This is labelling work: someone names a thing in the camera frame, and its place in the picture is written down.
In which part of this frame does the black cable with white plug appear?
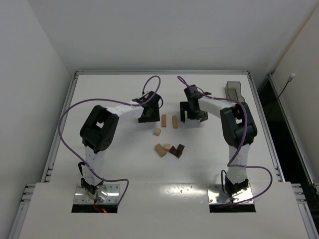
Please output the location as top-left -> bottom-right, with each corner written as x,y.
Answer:
269,73 -> 296,110

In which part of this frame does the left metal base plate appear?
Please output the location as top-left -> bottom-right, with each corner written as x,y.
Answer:
73,184 -> 120,205

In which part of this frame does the metal base plate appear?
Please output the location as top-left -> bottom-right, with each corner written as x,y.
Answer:
207,184 -> 254,206
73,184 -> 120,205

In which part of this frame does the small light wood cube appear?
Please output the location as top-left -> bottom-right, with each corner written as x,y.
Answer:
164,143 -> 171,151

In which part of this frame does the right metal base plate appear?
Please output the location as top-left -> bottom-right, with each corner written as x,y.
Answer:
207,184 -> 254,206

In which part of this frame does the long light wood block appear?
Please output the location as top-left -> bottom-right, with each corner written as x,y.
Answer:
172,116 -> 178,129
161,114 -> 167,127

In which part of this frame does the smoky transparent plastic container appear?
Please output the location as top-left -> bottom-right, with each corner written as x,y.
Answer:
224,81 -> 246,102

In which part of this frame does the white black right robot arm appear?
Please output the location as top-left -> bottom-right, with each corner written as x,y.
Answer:
180,85 -> 257,197

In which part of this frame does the dark wood notched block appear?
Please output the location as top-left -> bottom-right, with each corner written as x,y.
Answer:
169,144 -> 185,158

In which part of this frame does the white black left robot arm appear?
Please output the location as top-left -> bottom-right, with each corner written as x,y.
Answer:
79,91 -> 163,196

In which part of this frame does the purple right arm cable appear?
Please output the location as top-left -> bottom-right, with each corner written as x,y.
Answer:
177,75 -> 274,208

